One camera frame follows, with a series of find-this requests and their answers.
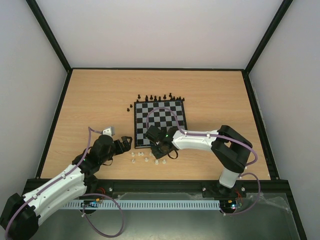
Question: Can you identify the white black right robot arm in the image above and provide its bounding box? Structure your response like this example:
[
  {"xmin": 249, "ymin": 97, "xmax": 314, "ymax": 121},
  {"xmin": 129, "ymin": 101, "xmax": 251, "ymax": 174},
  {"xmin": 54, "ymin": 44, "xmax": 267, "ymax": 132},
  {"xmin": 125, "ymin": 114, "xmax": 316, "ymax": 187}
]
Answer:
[{"xmin": 145, "ymin": 125, "xmax": 253, "ymax": 196}]

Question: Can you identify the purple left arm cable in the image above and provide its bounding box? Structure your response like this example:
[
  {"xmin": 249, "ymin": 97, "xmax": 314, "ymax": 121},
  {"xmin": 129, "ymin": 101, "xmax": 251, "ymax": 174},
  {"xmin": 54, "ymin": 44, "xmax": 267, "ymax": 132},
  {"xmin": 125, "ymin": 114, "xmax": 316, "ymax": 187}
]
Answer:
[{"xmin": 3, "ymin": 126, "xmax": 125, "ymax": 237}]

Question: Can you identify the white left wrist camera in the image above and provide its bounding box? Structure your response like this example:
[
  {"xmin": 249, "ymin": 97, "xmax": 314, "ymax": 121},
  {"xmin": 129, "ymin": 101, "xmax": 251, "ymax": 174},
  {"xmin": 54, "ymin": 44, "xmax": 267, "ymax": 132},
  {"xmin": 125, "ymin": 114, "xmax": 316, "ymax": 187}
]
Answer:
[{"xmin": 102, "ymin": 126, "xmax": 116, "ymax": 137}]

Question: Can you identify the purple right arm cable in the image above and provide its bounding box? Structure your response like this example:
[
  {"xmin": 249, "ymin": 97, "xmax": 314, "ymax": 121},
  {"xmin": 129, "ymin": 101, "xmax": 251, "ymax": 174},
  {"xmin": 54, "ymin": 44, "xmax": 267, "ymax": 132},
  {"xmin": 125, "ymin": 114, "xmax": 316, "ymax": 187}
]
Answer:
[{"xmin": 145, "ymin": 107, "xmax": 262, "ymax": 216}]

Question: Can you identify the black frame post right rear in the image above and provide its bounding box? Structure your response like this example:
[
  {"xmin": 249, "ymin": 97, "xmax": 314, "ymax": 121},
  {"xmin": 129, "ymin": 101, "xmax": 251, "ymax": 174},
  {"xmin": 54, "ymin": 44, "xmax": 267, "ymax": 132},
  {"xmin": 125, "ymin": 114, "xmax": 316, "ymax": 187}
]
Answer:
[{"xmin": 245, "ymin": 0, "xmax": 293, "ymax": 75}]

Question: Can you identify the black frame post left rear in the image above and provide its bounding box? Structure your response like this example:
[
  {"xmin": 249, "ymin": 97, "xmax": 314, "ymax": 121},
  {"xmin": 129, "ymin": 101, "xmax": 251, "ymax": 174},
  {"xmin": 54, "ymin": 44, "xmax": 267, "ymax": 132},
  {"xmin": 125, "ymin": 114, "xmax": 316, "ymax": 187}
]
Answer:
[{"xmin": 26, "ymin": 0, "xmax": 72, "ymax": 73}]

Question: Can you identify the black frame post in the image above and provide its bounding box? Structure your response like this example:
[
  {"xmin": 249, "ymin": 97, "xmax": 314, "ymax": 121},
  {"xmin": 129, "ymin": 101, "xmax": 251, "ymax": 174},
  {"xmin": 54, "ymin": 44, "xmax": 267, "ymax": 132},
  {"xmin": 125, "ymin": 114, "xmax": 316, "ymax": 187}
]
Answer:
[
  {"xmin": 26, "ymin": 0, "xmax": 72, "ymax": 73},
  {"xmin": 245, "ymin": 0, "xmax": 293, "ymax": 75}
]

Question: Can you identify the black front frame rail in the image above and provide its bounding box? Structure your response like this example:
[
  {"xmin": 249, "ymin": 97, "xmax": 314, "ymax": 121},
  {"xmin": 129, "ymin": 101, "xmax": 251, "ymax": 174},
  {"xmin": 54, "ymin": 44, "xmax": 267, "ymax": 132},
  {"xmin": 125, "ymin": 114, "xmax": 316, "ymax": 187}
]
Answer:
[{"xmin": 24, "ymin": 178, "xmax": 291, "ymax": 198}]

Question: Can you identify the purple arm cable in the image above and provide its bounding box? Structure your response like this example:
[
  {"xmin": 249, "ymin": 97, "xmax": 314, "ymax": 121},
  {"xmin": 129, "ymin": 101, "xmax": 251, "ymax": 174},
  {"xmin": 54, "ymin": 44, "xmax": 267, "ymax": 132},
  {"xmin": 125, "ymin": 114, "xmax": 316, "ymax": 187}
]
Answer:
[
  {"xmin": 145, "ymin": 107, "xmax": 262, "ymax": 216},
  {"xmin": 3, "ymin": 126, "xmax": 125, "ymax": 237}
]

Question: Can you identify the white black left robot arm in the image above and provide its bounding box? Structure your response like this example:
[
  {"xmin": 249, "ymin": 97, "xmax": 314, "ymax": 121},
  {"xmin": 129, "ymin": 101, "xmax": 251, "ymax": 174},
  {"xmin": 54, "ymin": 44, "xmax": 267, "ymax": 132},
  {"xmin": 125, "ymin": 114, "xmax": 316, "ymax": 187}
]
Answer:
[{"xmin": 0, "ymin": 134, "xmax": 133, "ymax": 240}]

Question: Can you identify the black white chessboard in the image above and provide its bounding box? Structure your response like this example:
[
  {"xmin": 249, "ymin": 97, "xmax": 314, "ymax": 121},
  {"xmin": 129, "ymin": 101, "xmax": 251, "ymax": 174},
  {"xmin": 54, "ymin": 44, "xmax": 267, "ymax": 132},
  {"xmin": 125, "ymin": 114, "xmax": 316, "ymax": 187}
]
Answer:
[{"xmin": 134, "ymin": 100, "xmax": 188, "ymax": 149}]

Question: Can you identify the white slotted cable duct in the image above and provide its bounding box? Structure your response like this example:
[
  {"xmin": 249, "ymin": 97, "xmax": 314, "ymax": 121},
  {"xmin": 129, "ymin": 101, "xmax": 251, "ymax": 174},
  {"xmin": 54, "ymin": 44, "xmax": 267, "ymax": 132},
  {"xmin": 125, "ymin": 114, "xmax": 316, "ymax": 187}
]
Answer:
[{"xmin": 61, "ymin": 200, "xmax": 221, "ymax": 211}]

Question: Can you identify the black chess piece row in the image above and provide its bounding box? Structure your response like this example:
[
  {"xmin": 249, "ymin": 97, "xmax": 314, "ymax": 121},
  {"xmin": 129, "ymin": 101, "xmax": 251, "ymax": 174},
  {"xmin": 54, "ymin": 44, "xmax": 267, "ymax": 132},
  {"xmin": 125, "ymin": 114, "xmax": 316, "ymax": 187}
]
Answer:
[{"xmin": 136, "ymin": 92, "xmax": 185, "ymax": 103}]

